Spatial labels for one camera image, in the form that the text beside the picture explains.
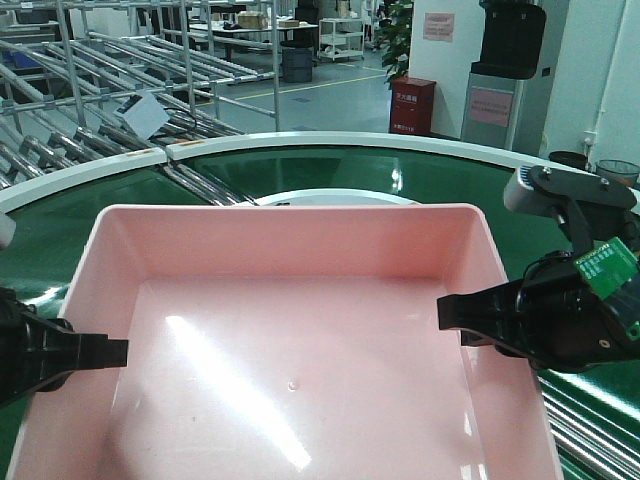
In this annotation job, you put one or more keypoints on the potted plant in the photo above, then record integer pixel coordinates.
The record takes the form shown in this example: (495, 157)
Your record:
(395, 37)

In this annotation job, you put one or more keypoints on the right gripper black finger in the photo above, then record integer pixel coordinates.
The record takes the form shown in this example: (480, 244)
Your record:
(485, 318)

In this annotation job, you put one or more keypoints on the metal roller rack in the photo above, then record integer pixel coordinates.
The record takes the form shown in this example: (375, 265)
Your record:
(102, 72)

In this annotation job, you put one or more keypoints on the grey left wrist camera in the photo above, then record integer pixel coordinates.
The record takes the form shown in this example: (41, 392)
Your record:
(7, 230)

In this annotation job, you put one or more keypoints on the red fire cabinet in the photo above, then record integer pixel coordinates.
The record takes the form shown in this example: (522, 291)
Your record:
(412, 106)

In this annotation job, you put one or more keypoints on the white box on rack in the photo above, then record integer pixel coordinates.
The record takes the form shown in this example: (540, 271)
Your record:
(142, 114)

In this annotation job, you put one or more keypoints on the white outer conveyor rim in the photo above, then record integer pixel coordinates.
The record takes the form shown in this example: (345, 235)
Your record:
(29, 191)

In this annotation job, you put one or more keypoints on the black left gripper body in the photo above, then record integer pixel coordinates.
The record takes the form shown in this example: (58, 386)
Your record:
(37, 354)

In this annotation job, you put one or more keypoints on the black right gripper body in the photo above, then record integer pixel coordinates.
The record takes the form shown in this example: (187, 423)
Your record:
(565, 326)

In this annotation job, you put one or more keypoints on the green circuit board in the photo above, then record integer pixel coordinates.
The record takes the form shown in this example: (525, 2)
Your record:
(608, 267)

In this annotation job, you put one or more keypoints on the grey black standing machine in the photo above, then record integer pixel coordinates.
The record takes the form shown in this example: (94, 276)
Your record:
(509, 56)

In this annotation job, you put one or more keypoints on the chrome conveyor rollers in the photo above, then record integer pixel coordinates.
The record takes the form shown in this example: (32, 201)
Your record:
(596, 430)

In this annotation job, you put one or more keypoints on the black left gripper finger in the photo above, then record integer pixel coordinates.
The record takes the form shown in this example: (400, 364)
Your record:
(98, 351)

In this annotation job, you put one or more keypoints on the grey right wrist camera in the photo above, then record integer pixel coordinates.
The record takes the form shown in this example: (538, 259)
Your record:
(520, 196)

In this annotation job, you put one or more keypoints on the pink plastic bin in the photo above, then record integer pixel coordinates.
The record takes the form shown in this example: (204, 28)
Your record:
(286, 343)

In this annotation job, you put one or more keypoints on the green conveyor belt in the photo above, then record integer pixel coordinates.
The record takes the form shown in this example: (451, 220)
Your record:
(51, 232)

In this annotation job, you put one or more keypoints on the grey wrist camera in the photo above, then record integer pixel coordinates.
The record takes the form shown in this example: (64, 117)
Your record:
(520, 196)
(7, 230)

